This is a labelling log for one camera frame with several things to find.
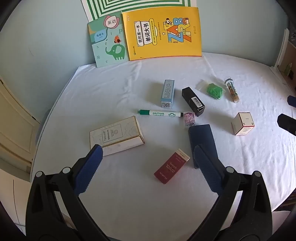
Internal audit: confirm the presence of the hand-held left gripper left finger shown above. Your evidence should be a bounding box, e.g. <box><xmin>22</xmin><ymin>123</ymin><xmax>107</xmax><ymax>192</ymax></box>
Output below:
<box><xmin>25</xmin><ymin>144</ymin><xmax>109</xmax><ymax>241</ymax></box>

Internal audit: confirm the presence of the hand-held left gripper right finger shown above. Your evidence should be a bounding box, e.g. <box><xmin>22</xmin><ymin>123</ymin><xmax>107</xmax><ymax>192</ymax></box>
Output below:
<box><xmin>194</xmin><ymin>144</ymin><xmax>273</xmax><ymax>241</ymax></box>

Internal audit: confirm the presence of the navy blue carton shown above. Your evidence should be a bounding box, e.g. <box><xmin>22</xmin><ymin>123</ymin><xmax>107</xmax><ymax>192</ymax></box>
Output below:
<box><xmin>188</xmin><ymin>124</ymin><xmax>218</xmax><ymax>169</ymax></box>

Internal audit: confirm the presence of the dark red carton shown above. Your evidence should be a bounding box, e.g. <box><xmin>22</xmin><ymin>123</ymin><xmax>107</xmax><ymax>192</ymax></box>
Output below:
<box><xmin>154</xmin><ymin>148</ymin><xmax>190</xmax><ymax>185</ymax></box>

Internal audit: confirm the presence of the cream carton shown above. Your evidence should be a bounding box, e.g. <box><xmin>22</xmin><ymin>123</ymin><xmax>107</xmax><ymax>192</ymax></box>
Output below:
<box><xmin>89</xmin><ymin>116</ymin><xmax>145</xmax><ymax>157</ymax></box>

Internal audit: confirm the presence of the white cube carton red trim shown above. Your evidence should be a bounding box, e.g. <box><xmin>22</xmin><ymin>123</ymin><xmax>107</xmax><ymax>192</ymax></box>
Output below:
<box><xmin>231</xmin><ymin>112</ymin><xmax>254</xmax><ymax>136</ymax></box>

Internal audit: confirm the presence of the small pink patterned box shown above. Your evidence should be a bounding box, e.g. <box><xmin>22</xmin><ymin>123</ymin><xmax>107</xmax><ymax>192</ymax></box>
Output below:
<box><xmin>183</xmin><ymin>112</ymin><xmax>196</xmax><ymax>127</ymax></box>

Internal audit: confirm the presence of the small clear bottle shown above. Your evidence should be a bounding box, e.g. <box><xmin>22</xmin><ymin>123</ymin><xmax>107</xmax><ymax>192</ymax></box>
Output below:
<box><xmin>224</xmin><ymin>77</ymin><xmax>240</xmax><ymax>103</ymax></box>

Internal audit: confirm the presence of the black carton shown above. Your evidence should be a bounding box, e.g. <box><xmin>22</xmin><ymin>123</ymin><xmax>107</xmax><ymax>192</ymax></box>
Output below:
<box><xmin>181</xmin><ymin>87</ymin><xmax>206</xmax><ymax>117</ymax></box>

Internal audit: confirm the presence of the green and white marker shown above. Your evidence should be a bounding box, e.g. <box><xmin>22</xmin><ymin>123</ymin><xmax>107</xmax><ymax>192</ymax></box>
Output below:
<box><xmin>138</xmin><ymin>109</ymin><xmax>184</xmax><ymax>118</ymax></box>

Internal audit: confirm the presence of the green clay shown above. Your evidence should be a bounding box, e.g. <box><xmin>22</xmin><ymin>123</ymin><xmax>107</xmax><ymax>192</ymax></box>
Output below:
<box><xmin>196</xmin><ymin>79</ymin><xmax>225</xmax><ymax>100</ymax></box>

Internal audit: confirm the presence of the light blue carton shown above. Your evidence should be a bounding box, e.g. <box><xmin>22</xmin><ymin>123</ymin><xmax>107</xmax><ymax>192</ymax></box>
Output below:
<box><xmin>160</xmin><ymin>79</ymin><xmax>175</xmax><ymax>109</ymax></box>

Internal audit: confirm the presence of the white tablecloth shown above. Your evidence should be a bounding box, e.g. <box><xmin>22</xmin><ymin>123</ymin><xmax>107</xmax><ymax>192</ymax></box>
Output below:
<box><xmin>30</xmin><ymin>52</ymin><xmax>296</xmax><ymax>241</ymax></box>

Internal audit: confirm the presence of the cream panel door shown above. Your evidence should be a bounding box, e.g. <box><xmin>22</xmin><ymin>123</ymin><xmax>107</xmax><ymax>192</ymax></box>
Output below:
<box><xmin>0</xmin><ymin>74</ymin><xmax>42</xmax><ymax>181</ymax></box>

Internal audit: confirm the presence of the teal elephant notebook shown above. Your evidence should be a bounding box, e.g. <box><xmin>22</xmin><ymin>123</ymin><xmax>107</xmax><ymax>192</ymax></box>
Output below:
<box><xmin>87</xmin><ymin>11</ymin><xmax>129</xmax><ymax>68</ymax></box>

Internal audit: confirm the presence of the yellow workbook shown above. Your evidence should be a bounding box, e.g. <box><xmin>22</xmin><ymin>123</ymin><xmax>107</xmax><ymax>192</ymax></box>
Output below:
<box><xmin>122</xmin><ymin>7</ymin><xmax>202</xmax><ymax>61</ymax></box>

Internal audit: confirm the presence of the green striped white board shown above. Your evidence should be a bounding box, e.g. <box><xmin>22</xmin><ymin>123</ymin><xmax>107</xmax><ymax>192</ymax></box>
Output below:
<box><xmin>81</xmin><ymin>0</ymin><xmax>192</xmax><ymax>22</ymax></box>

